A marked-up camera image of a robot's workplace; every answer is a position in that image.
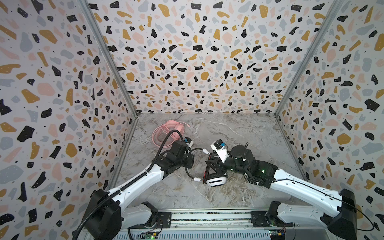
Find left black corrugated cable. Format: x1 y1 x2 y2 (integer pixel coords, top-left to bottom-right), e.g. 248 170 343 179
71 129 185 240

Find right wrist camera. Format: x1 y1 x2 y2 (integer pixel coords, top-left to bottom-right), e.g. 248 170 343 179
211 139 230 164

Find left green circuit board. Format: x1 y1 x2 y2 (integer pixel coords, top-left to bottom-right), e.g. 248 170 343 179
139 232 159 240

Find right circuit board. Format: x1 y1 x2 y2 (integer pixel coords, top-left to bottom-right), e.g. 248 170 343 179
269 230 286 240

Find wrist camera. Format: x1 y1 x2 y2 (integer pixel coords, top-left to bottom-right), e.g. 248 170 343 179
211 139 230 164
184 137 193 148

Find white black headphones with cable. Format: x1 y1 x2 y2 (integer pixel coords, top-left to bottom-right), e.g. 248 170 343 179
185 148 228 187

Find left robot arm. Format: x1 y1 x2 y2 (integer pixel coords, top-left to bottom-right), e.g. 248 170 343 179
73 141 195 240

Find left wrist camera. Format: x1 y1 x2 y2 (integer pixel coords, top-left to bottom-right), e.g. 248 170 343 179
184 137 193 148

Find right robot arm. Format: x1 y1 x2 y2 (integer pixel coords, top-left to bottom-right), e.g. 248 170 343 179
203 140 358 240

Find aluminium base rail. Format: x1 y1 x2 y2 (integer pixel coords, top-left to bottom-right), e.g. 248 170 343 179
119 208 338 232

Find pink headphones with cable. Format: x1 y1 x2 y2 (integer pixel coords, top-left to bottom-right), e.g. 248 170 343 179
151 119 191 148

